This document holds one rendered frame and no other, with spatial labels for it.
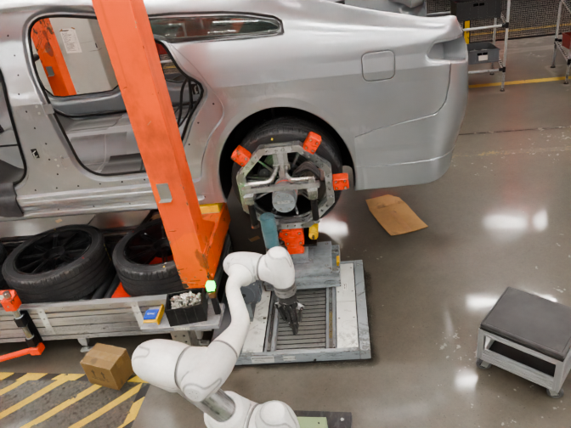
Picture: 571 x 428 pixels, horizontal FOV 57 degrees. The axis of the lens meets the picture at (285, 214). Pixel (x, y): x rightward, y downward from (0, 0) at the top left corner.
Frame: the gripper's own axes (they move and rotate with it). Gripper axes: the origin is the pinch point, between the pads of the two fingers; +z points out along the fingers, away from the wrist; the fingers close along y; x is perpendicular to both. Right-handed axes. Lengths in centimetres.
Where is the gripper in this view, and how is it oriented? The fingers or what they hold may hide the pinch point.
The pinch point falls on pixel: (294, 327)
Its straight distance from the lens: 226.4
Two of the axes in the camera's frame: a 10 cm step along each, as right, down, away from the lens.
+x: 3.1, -5.8, 7.5
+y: 9.3, 0.4, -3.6
